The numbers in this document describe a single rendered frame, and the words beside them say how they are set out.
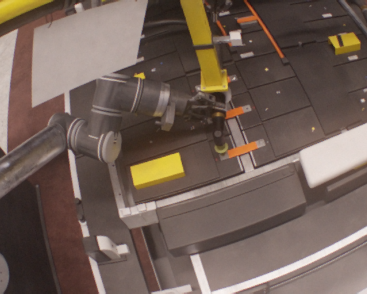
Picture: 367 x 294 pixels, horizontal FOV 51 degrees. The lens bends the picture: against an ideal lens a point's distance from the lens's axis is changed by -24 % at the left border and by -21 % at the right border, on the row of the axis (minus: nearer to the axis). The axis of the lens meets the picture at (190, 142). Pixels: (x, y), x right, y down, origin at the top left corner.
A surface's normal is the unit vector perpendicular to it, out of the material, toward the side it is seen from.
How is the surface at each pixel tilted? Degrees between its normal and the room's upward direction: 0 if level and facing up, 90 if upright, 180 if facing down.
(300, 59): 0
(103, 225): 0
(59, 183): 0
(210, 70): 90
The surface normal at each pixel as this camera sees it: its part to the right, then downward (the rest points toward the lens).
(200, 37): -0.01, 0.85
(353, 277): -0.18, -0.52
